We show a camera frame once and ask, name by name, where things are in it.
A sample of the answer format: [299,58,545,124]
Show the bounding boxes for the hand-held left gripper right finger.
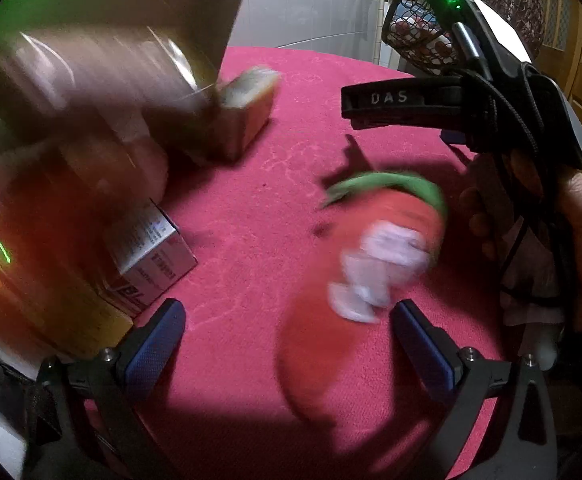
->
[390,299,559,480]

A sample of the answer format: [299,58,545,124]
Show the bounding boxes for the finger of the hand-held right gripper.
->
[341,76,464,131]

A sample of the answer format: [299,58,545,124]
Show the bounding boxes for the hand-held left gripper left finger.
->
[36,298,187,480]

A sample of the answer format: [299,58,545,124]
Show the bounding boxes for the red chili plush toy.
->
[276,170,446,423]

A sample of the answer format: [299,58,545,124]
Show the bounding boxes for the white partition board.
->
[226,0,389,66]

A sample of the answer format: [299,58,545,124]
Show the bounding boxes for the small yellow box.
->
[190,66,283,162]

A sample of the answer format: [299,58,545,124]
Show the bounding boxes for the brown box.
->
[0,0,259,171]

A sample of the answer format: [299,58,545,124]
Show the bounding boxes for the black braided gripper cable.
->
[466,72,572,311]

